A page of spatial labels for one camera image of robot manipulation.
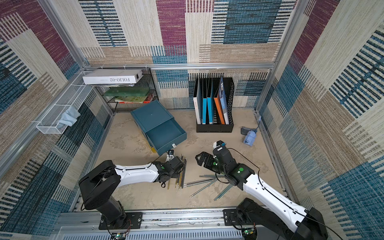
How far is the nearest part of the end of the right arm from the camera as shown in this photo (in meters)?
0.59

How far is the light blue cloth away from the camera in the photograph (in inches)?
26.3

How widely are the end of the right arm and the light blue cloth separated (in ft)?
2.00
